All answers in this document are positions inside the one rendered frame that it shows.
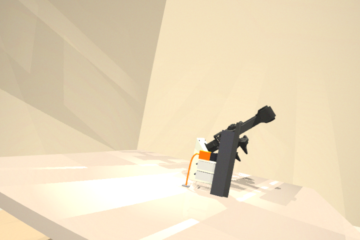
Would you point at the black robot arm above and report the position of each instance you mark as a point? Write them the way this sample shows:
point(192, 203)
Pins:
point(264, 115)

